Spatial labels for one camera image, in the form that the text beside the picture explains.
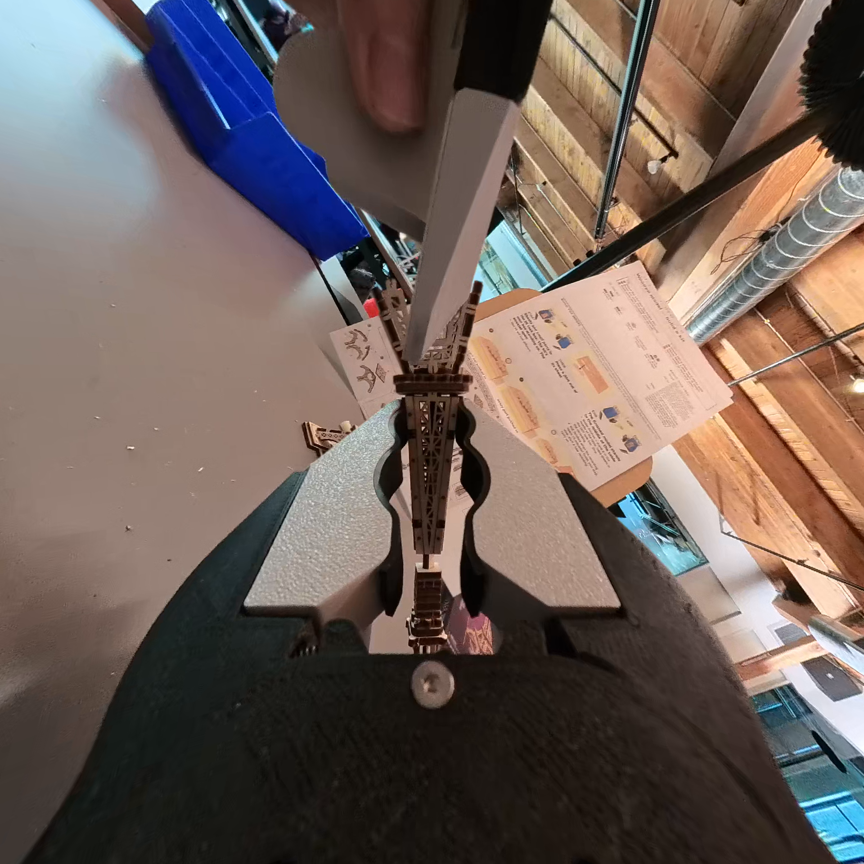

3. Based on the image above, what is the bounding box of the grey desk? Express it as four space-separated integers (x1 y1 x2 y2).
0 0 423 864

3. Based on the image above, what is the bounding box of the person's left hand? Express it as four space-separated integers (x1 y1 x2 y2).
335 0 434 135

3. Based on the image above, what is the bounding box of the blue plastic storage bin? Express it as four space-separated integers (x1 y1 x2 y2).
145 0 371 262

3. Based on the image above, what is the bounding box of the colour printed instruction poster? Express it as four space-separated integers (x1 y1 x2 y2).
466 260 734 494

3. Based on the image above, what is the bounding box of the silver ventilation duct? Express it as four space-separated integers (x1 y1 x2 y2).
684 165 864 347

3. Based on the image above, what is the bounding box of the white folded assembly instruction sheet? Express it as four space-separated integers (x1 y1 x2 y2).
329 317 514 504

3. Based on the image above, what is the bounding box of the black pleated shade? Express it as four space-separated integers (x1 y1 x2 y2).
798 0 864 167

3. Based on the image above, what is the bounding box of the purple model kit box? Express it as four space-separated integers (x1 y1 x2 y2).
444 594 498 656

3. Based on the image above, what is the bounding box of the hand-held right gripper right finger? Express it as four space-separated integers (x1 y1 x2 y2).
456 402 622 653

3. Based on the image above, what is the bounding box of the wooden tower model base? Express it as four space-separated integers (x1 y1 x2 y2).
301 418 356 468

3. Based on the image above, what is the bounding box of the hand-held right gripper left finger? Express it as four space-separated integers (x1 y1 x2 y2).
243 402 413 653

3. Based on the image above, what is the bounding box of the wooden tower model section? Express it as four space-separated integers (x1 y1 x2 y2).
373 279 487 656

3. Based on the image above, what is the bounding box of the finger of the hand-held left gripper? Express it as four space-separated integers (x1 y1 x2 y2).
273 0 522 363

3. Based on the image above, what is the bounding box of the black metal pole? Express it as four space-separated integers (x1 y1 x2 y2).
540 111 834 293

